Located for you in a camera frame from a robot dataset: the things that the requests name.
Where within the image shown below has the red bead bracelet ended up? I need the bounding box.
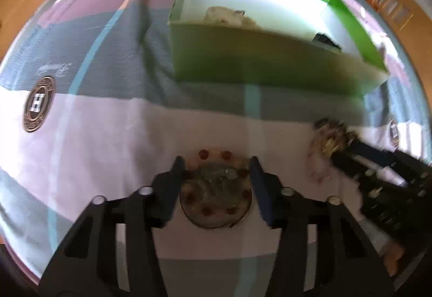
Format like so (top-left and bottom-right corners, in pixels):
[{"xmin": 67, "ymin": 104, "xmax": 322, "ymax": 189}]
[{"xmin": 183, "ymin": 148, "xmax": 254, "ymax": 217}]

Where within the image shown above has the metal bangle with charm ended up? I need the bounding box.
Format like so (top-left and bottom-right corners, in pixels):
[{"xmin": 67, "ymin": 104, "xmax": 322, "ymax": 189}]
[{"xmin": 179, "ymin": 163, "xmax": 253, "ymax": 230}]

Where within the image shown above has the gold chain jewelry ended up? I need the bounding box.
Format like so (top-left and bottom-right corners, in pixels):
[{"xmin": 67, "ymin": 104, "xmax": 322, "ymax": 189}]
[{"xmin": 311, "ymin": 118, "xmax": 358, "ymax": 158}]

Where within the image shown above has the pink bead bracelet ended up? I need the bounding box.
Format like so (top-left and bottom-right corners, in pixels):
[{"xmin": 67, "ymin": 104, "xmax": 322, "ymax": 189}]
[{"xmin": 306, "ymin": 127, "xmax": 336, "ymax": 185}]

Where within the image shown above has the green cardboard box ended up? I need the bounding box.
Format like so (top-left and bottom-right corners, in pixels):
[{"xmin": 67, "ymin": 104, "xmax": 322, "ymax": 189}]
[{"xmin": 168, "ymin": 0, "xmax": 389, "ymax": 97}]

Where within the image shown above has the plaid bed sheet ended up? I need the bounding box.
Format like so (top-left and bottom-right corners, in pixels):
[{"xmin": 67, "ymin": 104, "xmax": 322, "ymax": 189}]
[{"xmin": 1, "ymin": 0, "xmax": 431, "ymax": 284}]

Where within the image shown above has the wooden footboard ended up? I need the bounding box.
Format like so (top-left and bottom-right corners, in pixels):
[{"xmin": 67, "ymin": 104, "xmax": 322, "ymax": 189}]
[{"xmin": 365, "ymin": 0, "xmax": 432, "ymax": 62}]

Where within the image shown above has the right hand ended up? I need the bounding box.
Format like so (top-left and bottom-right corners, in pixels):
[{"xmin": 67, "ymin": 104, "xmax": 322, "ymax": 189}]
[{"xmin": 383, "ymin": 241, "xmax": 405, "ymax": 276}]

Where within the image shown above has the black wrist watch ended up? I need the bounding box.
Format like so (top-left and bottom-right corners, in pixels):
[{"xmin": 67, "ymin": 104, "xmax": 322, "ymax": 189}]
[{"xmin": 312, "ymin": 33, "xmax": 342, "ymax": 53}]

